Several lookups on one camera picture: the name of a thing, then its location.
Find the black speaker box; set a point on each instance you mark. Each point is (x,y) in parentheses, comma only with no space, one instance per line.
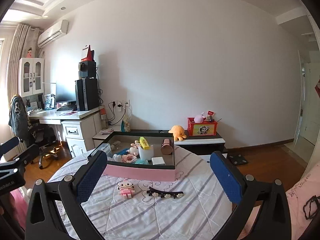
(87,69)

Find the pink bed blanket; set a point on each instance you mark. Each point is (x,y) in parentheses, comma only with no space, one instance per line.
(19,207)

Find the pink and green storage box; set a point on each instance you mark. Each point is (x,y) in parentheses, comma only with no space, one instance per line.
(123,140)

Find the black computer tower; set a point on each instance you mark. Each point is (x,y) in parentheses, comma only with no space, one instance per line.
(86,91)

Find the pink pillow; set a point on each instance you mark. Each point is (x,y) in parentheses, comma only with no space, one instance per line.
(299,199)

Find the white door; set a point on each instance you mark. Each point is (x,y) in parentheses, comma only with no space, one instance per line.
(308,119)

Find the white ball toy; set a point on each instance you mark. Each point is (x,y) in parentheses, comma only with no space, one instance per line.
(117,158)

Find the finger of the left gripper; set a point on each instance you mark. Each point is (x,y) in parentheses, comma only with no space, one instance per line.
(8,145)

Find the yellow highlighter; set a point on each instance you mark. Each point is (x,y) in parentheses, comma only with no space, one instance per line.
(144,143)

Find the white striped quilt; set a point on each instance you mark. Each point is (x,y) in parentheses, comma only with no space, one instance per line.
(199,214)

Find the black flower hair clip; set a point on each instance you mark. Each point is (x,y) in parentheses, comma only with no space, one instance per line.
(164,194)

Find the orange octopus plush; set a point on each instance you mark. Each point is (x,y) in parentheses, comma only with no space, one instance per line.
(178,133)

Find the clear plastic case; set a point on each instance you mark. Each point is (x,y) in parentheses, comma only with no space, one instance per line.
(106,147)

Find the white glass door cabinet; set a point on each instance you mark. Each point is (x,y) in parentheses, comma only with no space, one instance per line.
(30,76)

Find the white cat shaped holder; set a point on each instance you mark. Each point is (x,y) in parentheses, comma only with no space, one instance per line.
(146,154)

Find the black office chair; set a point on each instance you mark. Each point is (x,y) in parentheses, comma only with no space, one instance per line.
(39,134)

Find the black floor scale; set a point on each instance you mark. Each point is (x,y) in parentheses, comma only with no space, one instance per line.
(237,159)

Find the white power adapter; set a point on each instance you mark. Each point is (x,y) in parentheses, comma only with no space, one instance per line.
(158,161)

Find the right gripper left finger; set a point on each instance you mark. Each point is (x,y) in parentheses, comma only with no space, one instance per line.
(43,218)

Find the pink white block figure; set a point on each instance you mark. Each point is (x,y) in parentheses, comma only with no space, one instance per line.
(126,188)

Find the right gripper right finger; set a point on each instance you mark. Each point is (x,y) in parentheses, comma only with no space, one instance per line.
(273,218)

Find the rose gold round jar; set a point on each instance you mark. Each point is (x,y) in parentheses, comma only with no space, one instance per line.
(167,147)

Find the computer monitor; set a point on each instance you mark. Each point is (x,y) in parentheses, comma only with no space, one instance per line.
(65,93)

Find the white desk with drawers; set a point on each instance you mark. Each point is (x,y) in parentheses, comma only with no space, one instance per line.
(76,128)

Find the blue highlighter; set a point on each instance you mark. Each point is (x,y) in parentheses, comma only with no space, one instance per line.
(123,152)

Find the white air conditioner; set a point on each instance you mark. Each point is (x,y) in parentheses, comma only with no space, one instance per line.
(54,32)

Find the red printed toy box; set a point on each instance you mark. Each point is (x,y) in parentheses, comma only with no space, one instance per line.
(202,125)

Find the beige curtain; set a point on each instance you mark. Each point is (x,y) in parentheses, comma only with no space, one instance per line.
(25,37)

